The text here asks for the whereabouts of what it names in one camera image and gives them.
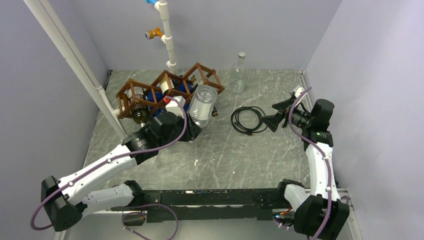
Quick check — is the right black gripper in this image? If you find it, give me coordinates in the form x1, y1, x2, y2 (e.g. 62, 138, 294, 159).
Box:
260, 97, 314, 132

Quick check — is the brown wooden wine rack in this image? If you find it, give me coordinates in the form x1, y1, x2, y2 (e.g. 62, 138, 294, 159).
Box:
115, 62, 225, 119

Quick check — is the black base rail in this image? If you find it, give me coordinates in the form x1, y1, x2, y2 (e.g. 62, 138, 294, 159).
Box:
110, 188, 299, 223

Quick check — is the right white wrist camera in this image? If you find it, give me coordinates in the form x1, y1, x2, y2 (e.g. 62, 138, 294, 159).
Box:
293, 85, 305, 98

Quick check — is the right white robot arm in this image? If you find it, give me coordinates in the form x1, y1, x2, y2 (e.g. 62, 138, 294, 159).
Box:
260, 97, 350, 240

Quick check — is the white pvc pipe stand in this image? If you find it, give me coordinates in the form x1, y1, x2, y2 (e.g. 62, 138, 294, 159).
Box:
145, 0, 178, 74

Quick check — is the coiled black cable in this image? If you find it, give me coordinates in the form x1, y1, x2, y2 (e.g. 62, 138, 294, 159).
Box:
230, 105, 269, 136

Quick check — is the clear glass bottle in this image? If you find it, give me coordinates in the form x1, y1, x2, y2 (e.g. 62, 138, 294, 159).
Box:
229, 51, 246, 93
188, 84, 218, 128

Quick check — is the clear bottle black cap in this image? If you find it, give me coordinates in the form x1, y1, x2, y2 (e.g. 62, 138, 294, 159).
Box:
211, 106, 219, 117

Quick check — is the white diagonal pole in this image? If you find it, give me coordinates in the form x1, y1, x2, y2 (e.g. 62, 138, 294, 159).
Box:
24, 0, 127, 140

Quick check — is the olive green bottle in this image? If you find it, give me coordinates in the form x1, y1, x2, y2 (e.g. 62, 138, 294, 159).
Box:
131, 103, 150, 127

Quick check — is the orange pipe fitting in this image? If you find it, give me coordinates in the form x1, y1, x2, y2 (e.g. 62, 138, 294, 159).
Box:
144, 27, 164, 40

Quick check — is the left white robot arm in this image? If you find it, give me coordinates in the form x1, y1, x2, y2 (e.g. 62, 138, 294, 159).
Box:
30, 96, 189, 232

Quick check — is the blue labelled clear bottle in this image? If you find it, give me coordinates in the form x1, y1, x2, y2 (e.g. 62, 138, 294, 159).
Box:
145, 75, 195, 117

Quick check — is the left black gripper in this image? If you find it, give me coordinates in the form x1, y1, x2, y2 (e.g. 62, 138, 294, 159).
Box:
158, 111, 203, 149

